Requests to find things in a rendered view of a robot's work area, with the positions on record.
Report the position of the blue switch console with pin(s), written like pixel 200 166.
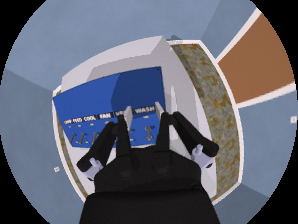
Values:
pixel 85 110

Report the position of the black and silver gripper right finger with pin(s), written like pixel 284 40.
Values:
pixel 202 150

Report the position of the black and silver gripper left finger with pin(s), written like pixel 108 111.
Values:
pixel 97 156

